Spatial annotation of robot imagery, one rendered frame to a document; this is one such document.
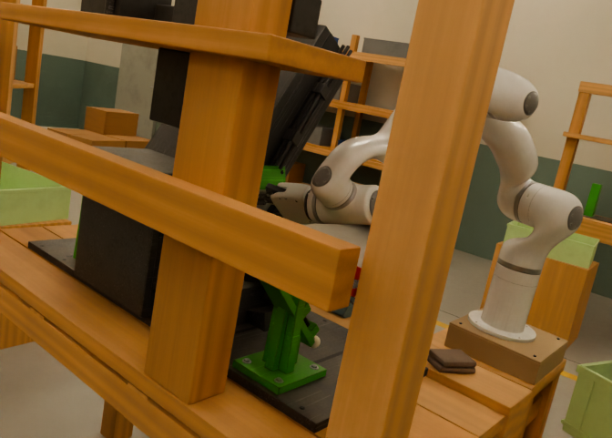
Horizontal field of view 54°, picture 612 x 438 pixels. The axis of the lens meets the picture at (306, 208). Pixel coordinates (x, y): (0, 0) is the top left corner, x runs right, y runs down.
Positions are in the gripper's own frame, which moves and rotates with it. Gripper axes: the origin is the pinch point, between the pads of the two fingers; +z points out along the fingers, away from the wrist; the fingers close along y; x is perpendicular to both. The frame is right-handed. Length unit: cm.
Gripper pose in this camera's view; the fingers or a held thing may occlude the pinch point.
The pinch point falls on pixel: (265, 204)
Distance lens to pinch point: 143.3
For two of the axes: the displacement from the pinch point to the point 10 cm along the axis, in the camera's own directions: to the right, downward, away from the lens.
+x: -4.4, 7.3, -5.3
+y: -4.6, -6.8, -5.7
